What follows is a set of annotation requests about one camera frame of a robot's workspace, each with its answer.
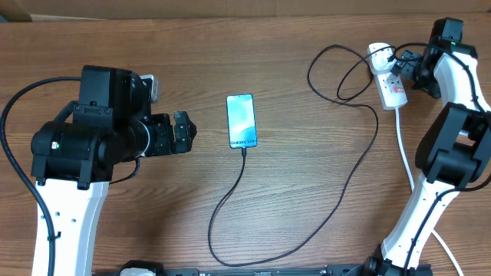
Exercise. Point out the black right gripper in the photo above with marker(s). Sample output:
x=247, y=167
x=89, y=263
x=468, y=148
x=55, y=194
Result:
x=432, y=87

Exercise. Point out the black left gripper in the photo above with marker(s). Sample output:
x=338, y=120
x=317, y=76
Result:
x=183, y=129

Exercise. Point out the dark Samsung Galaxy smartphone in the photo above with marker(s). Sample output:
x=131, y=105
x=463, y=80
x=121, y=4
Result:
x=241, y=121

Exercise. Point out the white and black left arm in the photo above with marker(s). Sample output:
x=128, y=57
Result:
x=74, y=155

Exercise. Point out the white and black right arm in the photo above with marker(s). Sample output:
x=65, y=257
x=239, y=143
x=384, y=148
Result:
x=452, y=154

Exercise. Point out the white power strip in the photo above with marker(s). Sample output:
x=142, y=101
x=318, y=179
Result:
x=391, y=91

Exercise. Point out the white USB wall charger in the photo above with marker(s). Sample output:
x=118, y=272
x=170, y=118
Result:
x=380, y=56

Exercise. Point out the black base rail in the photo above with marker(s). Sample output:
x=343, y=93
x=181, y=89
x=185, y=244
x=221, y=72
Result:
x=134, y=267

